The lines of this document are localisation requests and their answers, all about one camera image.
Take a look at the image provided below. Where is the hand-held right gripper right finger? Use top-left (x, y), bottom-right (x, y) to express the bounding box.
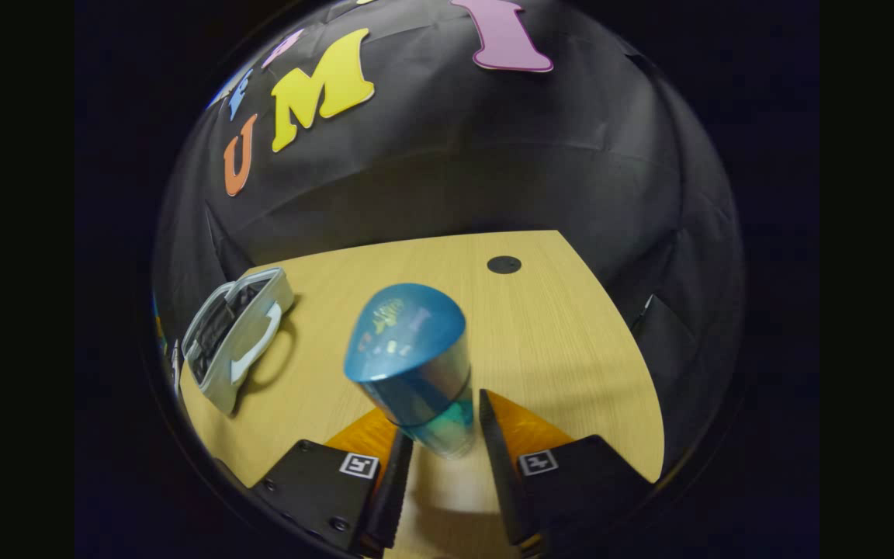
top-left (480, 388), bottom-right (655, 548)

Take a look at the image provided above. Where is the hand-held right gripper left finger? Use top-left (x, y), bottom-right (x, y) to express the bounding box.
top-left (249, 408), bottom-right (415, 557)

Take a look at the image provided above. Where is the small pale grey suitcase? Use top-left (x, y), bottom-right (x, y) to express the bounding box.
top-left (181, 268), bottom-right (295, 417)

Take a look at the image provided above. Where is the blue skin care bottle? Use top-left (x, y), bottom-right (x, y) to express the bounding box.
top-left (342, 283), bottom-right (473, 459)

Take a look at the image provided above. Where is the black backdrop cloth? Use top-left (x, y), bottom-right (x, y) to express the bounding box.
top-left (152, 0), bottom-right (747, 474)

